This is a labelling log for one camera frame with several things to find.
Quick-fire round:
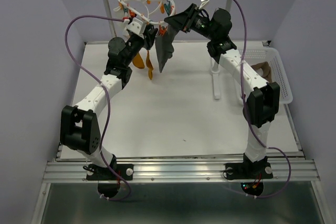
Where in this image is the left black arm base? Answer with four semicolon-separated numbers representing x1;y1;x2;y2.
82;164;134;181

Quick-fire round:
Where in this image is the white clip hanger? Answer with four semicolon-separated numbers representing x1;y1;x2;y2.
113;0;176;36

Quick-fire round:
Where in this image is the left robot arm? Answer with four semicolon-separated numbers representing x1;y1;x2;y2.
60;24;158;179

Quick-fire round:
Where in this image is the aluminium rail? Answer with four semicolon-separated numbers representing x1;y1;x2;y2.
43;158;320;184

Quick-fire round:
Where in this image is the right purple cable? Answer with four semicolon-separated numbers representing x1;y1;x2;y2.
212;0;291;200

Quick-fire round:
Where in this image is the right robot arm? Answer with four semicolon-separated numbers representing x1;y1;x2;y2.
165;4;280;180

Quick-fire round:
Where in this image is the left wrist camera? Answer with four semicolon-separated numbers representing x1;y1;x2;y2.
122;17;147;39

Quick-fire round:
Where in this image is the brown beige sock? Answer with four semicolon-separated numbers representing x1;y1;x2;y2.
251;61;272;83

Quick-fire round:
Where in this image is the mustard yellow sock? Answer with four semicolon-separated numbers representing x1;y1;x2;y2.
145;50;154;80
132;53;145;69

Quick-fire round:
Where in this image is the white plastic basket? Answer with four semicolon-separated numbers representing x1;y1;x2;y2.
244;47;293;104

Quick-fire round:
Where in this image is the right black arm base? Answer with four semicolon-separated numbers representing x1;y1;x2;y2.
224;160;274;180

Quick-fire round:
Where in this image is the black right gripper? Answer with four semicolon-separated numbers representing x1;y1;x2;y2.
163;3;216;41

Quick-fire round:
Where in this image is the grey sock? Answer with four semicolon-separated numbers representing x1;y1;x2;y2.
155;25;179;73

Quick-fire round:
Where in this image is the purple cable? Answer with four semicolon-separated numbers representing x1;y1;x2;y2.
64;15;131;202
212;0;291;200

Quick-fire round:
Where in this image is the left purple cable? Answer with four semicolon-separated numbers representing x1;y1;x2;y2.
64;15;131;202

